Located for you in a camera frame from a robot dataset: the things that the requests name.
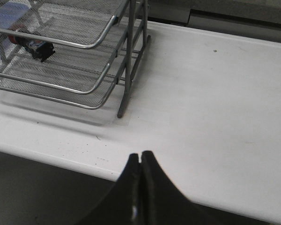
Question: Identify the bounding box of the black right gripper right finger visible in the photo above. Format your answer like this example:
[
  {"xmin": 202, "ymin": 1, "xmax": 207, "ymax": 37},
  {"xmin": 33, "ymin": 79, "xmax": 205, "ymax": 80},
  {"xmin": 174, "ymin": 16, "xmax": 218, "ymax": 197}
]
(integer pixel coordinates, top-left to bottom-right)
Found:
[{"xmin": 141, "ymin": 151, "xmax": 215, "ymax": 225}]

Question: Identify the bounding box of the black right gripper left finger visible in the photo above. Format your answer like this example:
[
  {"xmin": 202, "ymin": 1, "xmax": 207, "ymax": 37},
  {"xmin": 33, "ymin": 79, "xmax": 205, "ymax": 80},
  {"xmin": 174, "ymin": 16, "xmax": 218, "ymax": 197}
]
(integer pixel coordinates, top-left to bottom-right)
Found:
[{"xmin": 81, "ymin": 153, "xmax": 140, "ymax": 225}]

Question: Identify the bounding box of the mesh tray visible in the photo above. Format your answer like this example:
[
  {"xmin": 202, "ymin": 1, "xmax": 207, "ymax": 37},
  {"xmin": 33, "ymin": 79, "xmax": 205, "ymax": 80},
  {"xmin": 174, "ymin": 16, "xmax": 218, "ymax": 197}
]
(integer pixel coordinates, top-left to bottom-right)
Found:
[
  {"xmin": 0, "ymin": 45, "xmax": 126, "ymax": 109},
  {"xmin": 0, "ymin": 0, "xmax": 128, "ymax": 49},
  {"xmin": 0, "ymin": 17, "xmax": 128, "ymax": 94}
]

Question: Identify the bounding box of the red emergency push button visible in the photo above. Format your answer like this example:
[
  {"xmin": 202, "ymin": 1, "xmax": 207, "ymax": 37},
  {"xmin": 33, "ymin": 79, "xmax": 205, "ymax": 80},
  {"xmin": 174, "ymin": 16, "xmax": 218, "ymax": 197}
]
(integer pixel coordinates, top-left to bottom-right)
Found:
[{"xmin": 8, "ymin": 23, "xmax": 55, "ymax": 62}]

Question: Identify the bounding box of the grey stone counter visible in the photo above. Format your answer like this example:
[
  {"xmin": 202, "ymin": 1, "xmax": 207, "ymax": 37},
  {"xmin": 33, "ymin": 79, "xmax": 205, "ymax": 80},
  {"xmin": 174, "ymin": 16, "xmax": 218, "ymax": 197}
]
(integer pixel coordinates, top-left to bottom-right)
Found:
[{"xmin": 148, "ymin": 0, "xmax": 281, "ymax": 43}]

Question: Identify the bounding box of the grey metal rack frame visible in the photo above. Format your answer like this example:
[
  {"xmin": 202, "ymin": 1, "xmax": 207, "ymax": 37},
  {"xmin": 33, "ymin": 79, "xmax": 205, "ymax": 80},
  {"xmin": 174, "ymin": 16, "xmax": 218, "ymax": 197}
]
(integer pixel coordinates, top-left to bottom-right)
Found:
[{"xmin": 37, "ymin": 0, "xmax": 152, "ymax": 119}]

